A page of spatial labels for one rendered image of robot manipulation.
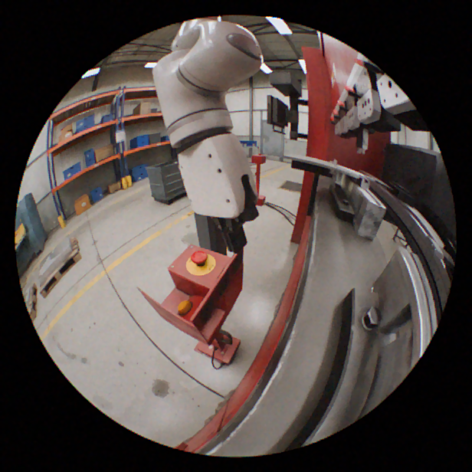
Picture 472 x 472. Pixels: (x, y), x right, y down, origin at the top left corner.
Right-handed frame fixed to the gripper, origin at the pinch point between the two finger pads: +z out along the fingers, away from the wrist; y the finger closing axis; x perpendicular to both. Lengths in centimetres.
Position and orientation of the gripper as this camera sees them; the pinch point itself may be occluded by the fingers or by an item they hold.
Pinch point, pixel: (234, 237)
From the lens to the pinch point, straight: 24.6
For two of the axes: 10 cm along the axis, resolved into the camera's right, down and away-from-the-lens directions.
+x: 6.4, -5.4, 5.5
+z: 2.6, 8.2, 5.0
